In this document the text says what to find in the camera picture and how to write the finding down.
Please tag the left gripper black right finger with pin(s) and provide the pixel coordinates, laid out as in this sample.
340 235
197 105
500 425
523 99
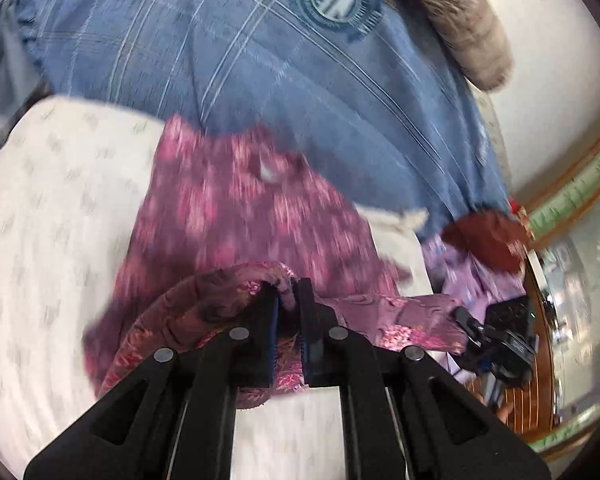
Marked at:
403 415

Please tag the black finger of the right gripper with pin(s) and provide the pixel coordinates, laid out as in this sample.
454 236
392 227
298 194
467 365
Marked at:
470 326

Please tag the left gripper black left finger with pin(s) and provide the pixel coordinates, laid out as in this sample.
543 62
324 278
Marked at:
173 417

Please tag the purple pink floral shirt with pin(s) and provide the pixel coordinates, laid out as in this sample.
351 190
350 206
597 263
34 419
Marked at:
223 217

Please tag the lilac floral garment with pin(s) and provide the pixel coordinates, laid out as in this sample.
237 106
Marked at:
459 274

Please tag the dark red cloth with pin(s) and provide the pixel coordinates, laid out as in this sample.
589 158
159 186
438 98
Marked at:
496 240

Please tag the cream leaf-print duvet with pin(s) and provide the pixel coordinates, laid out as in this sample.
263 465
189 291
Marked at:
73 175

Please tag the blue plaid quilt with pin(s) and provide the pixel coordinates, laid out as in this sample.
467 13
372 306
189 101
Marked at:
367 90

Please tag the beige striped floral pillow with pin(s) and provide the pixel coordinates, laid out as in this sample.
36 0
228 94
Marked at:
475 37

